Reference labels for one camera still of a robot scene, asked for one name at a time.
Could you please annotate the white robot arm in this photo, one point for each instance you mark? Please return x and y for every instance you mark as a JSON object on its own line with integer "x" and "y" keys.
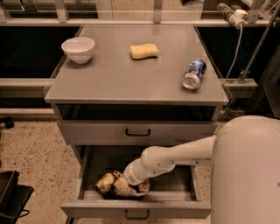
{"x": 245, "y": 160}

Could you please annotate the black bin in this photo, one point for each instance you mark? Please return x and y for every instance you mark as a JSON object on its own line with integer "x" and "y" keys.
{"x": 13, "y": 197}

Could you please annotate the black middle drawer handle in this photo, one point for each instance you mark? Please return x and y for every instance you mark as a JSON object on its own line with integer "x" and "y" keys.
{"x": 137, "y": 214}

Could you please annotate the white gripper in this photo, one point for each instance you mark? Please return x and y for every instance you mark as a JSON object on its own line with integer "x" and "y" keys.
{"x": 130, "y": 177}

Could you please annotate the white power strip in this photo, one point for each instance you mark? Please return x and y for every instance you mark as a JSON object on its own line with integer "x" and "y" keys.
{"x": 235, "y": 17}

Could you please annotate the yellow sponge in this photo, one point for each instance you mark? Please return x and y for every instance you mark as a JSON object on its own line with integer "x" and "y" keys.
{"x": 143, "y": 51}

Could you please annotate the black top drawer handle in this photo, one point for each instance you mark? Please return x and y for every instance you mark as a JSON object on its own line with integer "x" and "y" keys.
{"x": 137, "y": 134}

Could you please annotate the grey drawer cabinet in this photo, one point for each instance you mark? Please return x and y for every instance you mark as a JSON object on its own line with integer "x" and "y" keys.
{"x": 114, "y": 87}

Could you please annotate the black drawer handle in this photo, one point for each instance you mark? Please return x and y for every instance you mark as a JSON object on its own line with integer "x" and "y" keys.
{"x": 137, "y": 134}
{"x": 137, "y": 214}

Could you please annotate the open grey middle drawer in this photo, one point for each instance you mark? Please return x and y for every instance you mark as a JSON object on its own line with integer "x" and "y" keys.
{"x": 174, "y": 195}

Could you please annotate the blue soda can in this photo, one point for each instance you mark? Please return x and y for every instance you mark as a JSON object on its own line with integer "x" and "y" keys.
{"x": 194, "y": 73}

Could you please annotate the white bowl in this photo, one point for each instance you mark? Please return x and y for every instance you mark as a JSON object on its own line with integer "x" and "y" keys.
{"x": 79, "y": 49}

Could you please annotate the brown yellow chip bag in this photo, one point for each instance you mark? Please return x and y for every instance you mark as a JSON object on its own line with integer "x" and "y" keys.
{"x": 115, "y": 184}

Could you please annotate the closed grey top drawer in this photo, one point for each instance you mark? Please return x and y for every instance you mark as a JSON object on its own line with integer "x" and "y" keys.
{"x": 105, "y": 133}

